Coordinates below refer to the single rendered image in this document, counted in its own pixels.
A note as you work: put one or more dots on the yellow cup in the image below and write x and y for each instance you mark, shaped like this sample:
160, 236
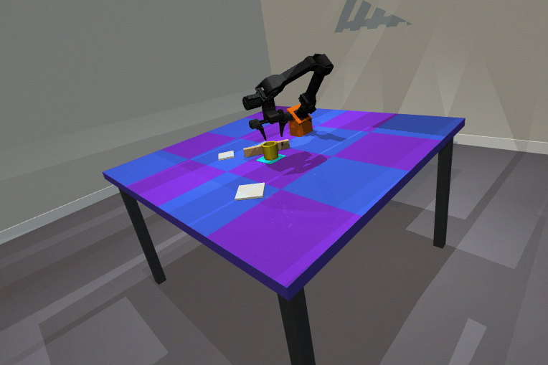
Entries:
270, 150

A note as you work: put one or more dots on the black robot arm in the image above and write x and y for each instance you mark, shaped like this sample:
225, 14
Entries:
273, 85

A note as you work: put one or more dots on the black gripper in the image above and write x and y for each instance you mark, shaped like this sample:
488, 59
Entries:
255, 123

